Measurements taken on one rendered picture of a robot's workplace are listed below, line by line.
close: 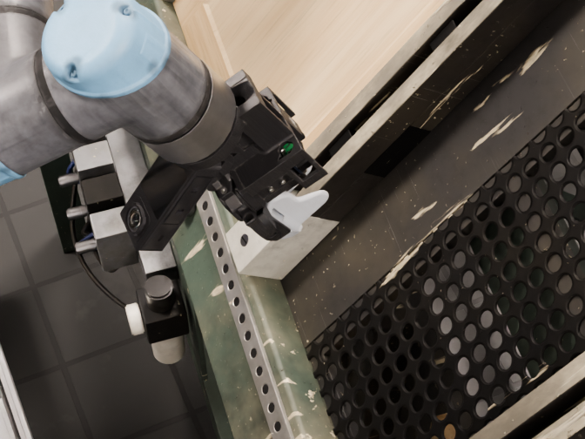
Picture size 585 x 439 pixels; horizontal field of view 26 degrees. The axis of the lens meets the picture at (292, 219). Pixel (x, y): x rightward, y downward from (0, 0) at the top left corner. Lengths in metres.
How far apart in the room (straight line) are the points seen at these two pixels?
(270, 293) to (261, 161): 0.60
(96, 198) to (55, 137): 0.95
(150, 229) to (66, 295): 1.64
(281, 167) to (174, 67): 0.16
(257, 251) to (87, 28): 0.73
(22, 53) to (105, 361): 1.69
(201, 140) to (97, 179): 0.94
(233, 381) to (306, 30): 0.46
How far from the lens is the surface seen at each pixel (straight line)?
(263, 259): 1.56
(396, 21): 1.52
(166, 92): 0.88
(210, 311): 1.65
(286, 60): 1.66
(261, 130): 0.99
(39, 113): 0.89
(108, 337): 2.61
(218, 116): 0.93
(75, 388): 2.56
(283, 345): 1.55
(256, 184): 1.01
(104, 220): 1.83
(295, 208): 1.09
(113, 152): 1.93
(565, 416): 1.20
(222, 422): 2.30
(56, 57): 0.86
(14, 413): 2.30
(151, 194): 1.04
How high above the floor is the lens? 2.27
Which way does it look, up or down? 56 degrees down
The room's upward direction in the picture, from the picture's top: straight up
